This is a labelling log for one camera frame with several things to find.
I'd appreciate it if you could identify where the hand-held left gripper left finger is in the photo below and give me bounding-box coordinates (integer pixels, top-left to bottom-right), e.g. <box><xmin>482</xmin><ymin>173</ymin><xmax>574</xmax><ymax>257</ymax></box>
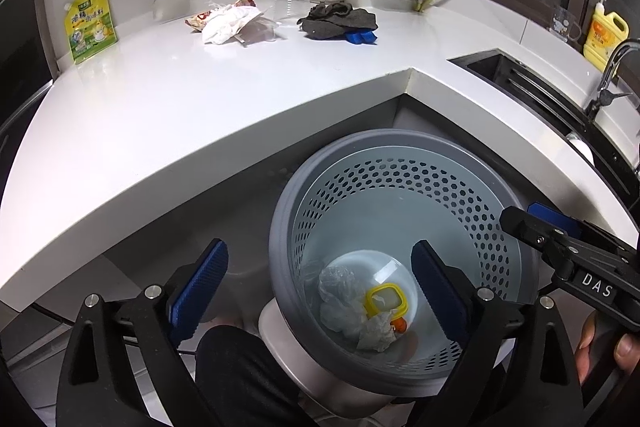
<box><xmin>55</xmin><ymin>238</ymin><xmax>230</xmax><ymax>427</ymax></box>

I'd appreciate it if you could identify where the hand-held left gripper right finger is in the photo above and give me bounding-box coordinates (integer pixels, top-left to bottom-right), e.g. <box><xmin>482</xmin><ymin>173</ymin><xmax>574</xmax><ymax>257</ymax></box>
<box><xmin>410</xmin><ymin>239</ymin><xmax>586</xmax><ymax>427</ymax></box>

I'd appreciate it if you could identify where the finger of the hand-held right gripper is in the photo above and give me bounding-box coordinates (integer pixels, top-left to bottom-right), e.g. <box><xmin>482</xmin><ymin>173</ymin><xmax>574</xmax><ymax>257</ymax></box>
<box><xmin>526</xmin><ymin>202</ymin><xmax>588</xmax><ymax>240</ymax></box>
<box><xmin>500</xmin><ymin>206</ymin><xmax>576</xmax><ymax>278</ymax></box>

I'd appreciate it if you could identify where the yellow plastic lid frame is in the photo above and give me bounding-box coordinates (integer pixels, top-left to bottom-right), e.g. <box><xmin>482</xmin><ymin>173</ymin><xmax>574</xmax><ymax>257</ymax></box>
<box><xmin>365</xmin><ymin>283</ymin><xmax>408</xmax><ymax>320</ymax></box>

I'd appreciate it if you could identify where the white paper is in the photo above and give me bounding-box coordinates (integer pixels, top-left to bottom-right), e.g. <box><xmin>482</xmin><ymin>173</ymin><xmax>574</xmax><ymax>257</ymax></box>
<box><xmin>356</xmin><ymin>311</ymin><xmax>396</xmax><ymax>353</ymax></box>

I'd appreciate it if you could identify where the clear plastic bag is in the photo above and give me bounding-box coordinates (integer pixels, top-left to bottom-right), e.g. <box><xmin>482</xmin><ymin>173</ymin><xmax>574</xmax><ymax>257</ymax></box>
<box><xmin>318</xmin><ymin>264</ymin><xmax>371</xmax><ymax>338</ymax></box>

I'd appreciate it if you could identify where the grey perforated basket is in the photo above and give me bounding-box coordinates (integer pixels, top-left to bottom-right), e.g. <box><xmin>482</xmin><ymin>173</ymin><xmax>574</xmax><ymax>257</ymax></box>
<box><xmin>269</xmin><ymin>129</ymin><xmax>541</xmax><ymax>398</ymax></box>

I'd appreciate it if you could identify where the clear plastic film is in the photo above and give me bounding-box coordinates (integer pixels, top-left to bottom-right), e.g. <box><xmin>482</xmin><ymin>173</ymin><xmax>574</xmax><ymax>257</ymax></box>
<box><xmin>240</xmin><ymin>14</ymin><xmax>282</xmax><ymax>48</ymax></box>

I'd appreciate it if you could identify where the white tissue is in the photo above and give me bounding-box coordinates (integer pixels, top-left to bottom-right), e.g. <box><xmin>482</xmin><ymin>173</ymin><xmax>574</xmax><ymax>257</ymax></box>
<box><xmin>201</xmin><ymin>4</ymin><xmax>263</xmax><ymax>45</ymax></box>

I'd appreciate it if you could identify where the red and white snack wrapper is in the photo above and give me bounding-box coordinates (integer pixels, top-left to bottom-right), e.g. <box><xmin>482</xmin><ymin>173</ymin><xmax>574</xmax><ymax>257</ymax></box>
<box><xmin>185</xmin><ymin>0</ymin><xmax>257</xmax><ymax>32</ymax></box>

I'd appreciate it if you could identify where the dark grey cloth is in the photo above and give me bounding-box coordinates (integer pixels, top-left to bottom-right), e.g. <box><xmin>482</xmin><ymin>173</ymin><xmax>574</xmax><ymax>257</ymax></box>
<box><xmin>297</xmin><ymin>2</ymin><xmax>378</xmax><ymax>42</ymax></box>

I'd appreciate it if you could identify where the person's right hand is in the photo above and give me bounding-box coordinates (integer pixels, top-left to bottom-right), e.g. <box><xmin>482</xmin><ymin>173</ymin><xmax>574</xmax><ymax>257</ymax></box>
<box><xmin>574</xmin><ymin>309</ymin><xmax>640</xmax><ymax>383</ymax></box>

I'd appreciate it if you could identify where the white dish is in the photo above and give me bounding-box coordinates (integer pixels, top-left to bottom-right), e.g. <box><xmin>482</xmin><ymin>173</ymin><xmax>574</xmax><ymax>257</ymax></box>
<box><xmin>565</xmin><ymin>132</ymin><xmax>596</xmax><ymax>168</ymax></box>

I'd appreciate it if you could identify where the person's dark pants leg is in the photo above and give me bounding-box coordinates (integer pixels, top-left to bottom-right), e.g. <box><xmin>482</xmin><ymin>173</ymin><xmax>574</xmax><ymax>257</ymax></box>
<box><xmin>195</xmin><ymin>324</ymin><xmax>321</xmax><ymax>427</ymax></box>

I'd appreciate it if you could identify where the steel kitchen sink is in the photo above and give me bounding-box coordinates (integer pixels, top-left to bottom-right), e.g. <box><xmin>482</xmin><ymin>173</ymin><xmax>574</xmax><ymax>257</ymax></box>
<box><xmin>447</xmin><ymin>49</ymin><xmax>640</xmax><ymax>208</ymax></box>

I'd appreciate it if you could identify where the dark kitchen faucet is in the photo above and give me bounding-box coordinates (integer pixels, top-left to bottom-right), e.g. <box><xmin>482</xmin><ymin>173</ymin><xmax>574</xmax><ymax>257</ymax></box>
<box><xmin>585</xmin><ymin>39</ymin><xmax>640</xmax><ymax>120</ymax></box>

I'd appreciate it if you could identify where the yellow detergent bottle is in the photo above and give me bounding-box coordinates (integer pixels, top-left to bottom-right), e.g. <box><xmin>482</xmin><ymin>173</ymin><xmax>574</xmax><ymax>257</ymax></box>
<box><xmin>582</xmin><ymin>0</ymin><xmax>630</xmax><ymax>60</ymax></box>

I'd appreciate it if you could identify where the yellow seasoning pouch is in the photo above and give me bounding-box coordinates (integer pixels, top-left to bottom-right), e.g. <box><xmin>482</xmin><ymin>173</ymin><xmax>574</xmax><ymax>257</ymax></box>
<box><xmin>64</xmin><ymin>0</ymin><xmax>118</xmax><ymax>65</ymax></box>

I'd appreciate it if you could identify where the black range hood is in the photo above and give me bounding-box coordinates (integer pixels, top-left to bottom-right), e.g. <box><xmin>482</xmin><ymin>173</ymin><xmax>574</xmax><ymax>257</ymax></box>
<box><xmin>0</xmin><ymin>0</ymin><xmax>56</xmax><ymax>92</ymax></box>

